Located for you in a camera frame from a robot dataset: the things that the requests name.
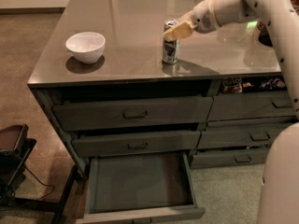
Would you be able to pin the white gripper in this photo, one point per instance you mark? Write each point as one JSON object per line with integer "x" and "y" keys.
{"x": 202, "y": 18}

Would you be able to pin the black stand with cable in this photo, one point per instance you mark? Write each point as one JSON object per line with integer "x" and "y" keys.
{"x": 15, "y": 148}

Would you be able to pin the bottom right drawer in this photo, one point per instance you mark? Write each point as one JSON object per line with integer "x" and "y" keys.
{"x": 212, "y": 159}

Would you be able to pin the open bottom left drawer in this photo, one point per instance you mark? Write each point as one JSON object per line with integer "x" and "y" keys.
{"x": 140, "y": 189}

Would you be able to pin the redbull can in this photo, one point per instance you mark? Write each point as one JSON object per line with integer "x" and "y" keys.
{"x": 170, "y": 48}

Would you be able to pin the chip bag in drawer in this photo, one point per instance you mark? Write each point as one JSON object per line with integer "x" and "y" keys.
{"x": 232, "y": 85}

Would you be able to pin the middle left drawer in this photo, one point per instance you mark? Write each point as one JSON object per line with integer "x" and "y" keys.
{"x": 135, "y": 143}

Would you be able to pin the top left drawer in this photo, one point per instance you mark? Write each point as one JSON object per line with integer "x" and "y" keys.
{"x": 132, "y": 113}

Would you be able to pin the white ceramic bowl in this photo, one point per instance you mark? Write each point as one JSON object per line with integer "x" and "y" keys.
{"x": 86, "y": 47}

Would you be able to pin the top right drawer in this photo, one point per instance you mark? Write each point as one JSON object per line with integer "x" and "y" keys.
{"x": 251, "y": 105}

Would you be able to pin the grey counter cabinet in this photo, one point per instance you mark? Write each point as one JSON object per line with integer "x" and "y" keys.
{"x": 132, "y": 66}

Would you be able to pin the middle right drawer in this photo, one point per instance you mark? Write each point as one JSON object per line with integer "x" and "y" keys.
{"x": 241, "y": 136}

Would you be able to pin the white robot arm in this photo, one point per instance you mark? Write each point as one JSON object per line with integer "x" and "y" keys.
{"x": 279, "y": 199}

